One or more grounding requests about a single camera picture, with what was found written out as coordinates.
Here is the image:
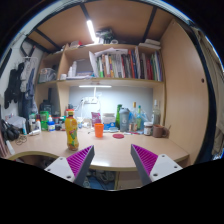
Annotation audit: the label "magenta snack pouch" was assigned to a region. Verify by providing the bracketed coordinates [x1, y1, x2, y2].
[91, 111, 102, 127]

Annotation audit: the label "white-lidded brown jar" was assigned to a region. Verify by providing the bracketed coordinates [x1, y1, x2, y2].
[143, 121, 154, 136]

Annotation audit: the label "orange plastic cup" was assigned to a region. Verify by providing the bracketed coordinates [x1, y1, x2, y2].
[94, 123, 105, 139]

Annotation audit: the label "clear bottle yellow cap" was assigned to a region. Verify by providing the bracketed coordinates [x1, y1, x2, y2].
[132, 101, 138, 132]

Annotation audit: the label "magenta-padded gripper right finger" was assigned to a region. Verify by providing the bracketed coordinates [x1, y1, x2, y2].
[130, 143, 184, 187]

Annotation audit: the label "hanging dark clothes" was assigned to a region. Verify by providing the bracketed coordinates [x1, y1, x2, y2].
[3, 61, 38, 111]

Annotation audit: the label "green glass bottle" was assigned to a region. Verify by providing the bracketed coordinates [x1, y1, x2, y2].
[115, 103, 123, 129]

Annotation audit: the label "grey shaker bottle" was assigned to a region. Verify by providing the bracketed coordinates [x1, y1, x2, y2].
[119, 107, 130, 133]

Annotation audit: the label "brown mug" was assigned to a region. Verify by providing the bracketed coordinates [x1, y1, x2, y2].
[152, 124, 169, 139]

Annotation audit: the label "white under-shelf light bar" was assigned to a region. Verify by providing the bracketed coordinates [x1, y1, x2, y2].
[78, 84, 113, 89]

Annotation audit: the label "yellow-capped orange drink bottle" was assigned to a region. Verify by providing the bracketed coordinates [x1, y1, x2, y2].
[64, 108, 80, 152]

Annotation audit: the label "ceiling tube light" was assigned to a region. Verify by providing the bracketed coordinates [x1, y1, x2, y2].
[86, 19, 98, 44]

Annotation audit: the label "green box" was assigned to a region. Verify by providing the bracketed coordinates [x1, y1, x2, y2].
[39, 110, 50, 131]

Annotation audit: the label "white bottle blue label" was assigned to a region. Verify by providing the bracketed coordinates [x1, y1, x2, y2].
[47, 115, 56, 132]

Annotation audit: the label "white wall power outlet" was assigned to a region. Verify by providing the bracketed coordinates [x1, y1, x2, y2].
[81, 96, 99, 104]

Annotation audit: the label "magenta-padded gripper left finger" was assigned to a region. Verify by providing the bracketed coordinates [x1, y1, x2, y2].
[44, 144, 96, 188]

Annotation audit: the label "blue and white carton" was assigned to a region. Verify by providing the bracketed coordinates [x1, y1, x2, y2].
[102, 113, 117, 130]

